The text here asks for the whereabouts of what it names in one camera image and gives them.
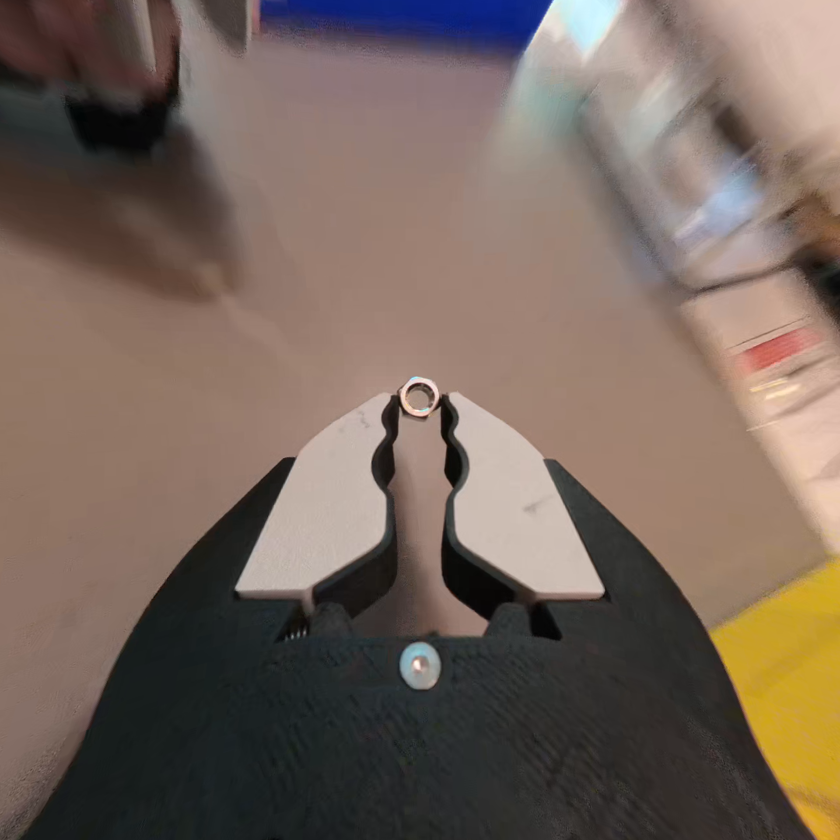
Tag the silver hex nut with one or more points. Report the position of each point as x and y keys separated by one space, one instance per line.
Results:
x=418 y=397

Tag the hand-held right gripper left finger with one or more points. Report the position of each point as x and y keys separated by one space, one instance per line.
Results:
x=321 y=518

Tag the person's left hand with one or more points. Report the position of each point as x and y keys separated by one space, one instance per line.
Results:
x=65 y=39

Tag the wooden document stand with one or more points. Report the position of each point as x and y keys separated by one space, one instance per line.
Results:
x=656 y=98

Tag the blue storage bin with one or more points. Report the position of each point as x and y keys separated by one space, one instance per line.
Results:
x=407 y=16

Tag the large yellow storage bin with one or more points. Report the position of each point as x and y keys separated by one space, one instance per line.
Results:
x=787 y=709

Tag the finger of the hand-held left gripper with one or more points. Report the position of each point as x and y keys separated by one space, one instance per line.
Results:
x=226 y=19

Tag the grey desk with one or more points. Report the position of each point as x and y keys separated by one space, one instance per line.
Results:
x=394 y=229

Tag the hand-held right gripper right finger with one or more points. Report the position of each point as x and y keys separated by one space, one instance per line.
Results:
x=518 y=518

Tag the red label laminated sheet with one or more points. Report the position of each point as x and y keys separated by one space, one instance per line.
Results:
x=781 y=351

